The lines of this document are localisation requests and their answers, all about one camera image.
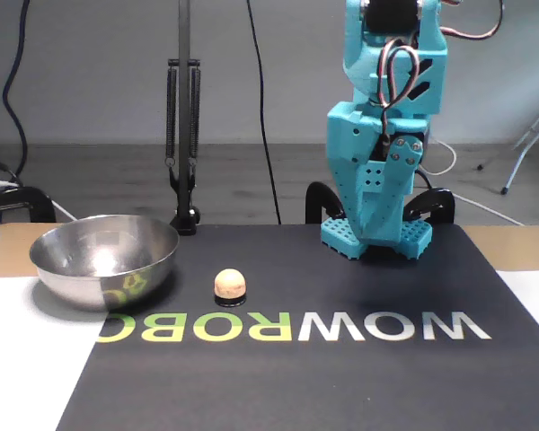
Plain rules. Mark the teal gripper with servo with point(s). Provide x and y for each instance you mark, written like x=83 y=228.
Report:
x=351 y=135

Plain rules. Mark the cork ball with black base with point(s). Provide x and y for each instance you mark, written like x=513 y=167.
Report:
x=230 y=283

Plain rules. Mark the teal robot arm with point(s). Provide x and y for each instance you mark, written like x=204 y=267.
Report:
x=364 y=67

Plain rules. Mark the metal bowl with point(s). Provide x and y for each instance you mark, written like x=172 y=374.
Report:
x=72 y=287

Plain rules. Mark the white stand legs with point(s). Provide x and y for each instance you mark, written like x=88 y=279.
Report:
x=520 y=158

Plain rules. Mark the black mat with WOWROBO print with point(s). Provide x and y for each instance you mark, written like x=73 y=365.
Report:
x=296 y=381

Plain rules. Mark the large black table clamp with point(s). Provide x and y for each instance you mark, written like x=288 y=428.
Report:
x=27 y=202

